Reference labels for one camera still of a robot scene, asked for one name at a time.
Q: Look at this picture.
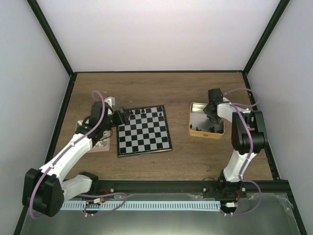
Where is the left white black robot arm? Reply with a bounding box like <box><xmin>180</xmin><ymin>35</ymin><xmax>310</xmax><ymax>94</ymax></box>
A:
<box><xmin>22</xmin><ymin>99</ymin><xmax>130</xmax><ymax>217</ymax></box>

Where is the purple cable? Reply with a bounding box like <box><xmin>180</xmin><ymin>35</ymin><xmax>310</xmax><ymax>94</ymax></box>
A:
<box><xmin>224</xmin><ymin>88</ymin><xmax>262</xmax><ymax>216</ymax></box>
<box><xmin>28</xmin><ymin>90</ymin><xmax>128</xmax><ymax>218</ymax></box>

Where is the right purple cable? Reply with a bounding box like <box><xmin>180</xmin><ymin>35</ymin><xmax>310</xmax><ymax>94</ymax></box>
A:
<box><xmin>224</xmin><ymin>88</ymin><xmax>262</xmax><ymax>216</ymax></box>

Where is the yellow metal tin box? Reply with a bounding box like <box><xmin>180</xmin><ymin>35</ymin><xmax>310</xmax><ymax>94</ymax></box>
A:
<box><xmin>188</xmin><ymin>102</ymin><xmax>224</xmax><ymax>139</ymax></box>

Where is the light blue slotted cable duct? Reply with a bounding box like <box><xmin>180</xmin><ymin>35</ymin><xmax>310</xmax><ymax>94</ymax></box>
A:
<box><xmin>61</xmin><ymin>201</ymin><xmax>221</xmax><ymax>212</ymax></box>

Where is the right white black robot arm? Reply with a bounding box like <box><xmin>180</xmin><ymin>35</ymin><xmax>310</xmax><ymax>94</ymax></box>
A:
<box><xmin>203</xmin><ymin>88</ymin><xmax>268</xmax><ymax>197</ymax></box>

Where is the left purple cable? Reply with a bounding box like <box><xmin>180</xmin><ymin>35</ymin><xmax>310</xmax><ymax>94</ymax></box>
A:
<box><xmin>28</xmin><ymin>90</ymin><xmax>128</xmax><ymax>218</ymax></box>

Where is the black aluminium mounting rail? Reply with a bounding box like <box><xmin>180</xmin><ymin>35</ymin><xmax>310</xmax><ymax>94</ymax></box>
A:
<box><xmin>92</xmin><ymin>179</ymin><xmax>289</xmax><ymax>198</ymax></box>

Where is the black grey chessboard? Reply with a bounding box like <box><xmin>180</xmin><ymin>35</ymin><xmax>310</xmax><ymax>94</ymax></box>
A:
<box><xmin>116</xmin><ymin>105</ymin><xmax>173</xmax><ymax>158</ymax></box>

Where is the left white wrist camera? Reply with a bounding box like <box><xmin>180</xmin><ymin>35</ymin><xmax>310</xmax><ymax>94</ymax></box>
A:
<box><xmin>104</xmin><ymin>96</ymin><xmax>115</xmax><ymax>107</ymax></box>

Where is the pile of black chess pieces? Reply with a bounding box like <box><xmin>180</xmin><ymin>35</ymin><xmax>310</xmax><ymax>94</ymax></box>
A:
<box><xmin>189</xmin><ymin>124</ymin><xmax>224</xmax><ymax>134</ymax></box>

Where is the pink tray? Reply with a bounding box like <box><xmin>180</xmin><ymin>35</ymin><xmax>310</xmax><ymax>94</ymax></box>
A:
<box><xmin>89</xmin><ymin>131</ymin><xmax>112</xmax><ymax>153</ymax></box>

